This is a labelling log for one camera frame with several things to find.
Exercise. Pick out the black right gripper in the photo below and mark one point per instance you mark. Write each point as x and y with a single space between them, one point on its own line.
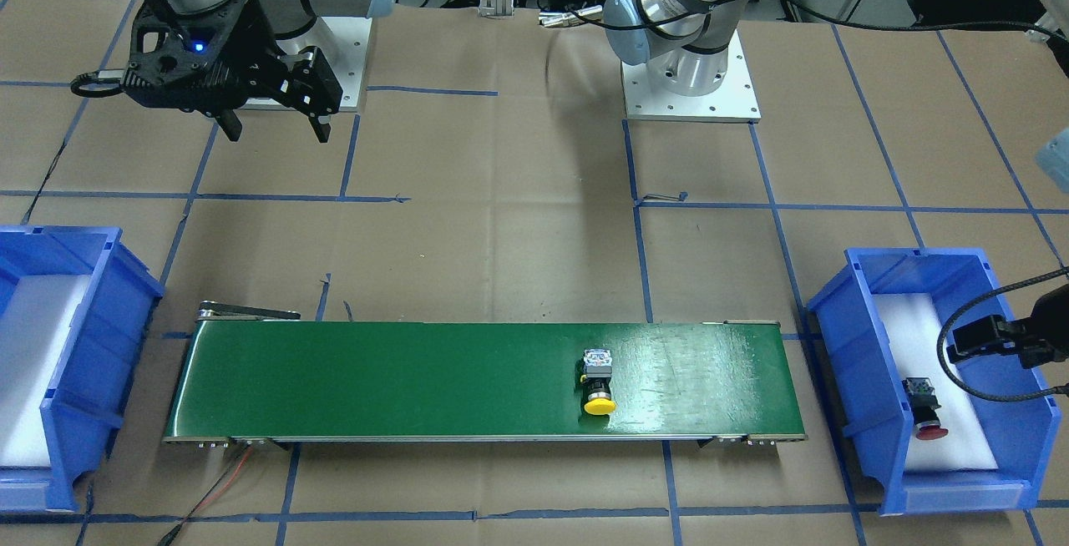
255 39

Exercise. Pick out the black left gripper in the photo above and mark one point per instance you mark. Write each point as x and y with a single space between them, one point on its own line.
1054 315

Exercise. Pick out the red mushroom push button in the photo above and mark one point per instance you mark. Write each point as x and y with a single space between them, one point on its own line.
923 404

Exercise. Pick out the yellow mushroom push button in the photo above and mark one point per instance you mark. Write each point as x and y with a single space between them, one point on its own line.
595 376

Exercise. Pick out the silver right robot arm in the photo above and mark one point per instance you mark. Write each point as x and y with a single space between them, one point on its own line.
288 18

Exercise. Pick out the blue bin at right arm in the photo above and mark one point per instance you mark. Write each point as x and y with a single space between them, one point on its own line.
85 399

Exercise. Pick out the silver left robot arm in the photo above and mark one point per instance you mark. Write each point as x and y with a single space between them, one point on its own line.
683 36

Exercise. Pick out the green conveyor belt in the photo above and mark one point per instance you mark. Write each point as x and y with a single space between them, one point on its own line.
335 381

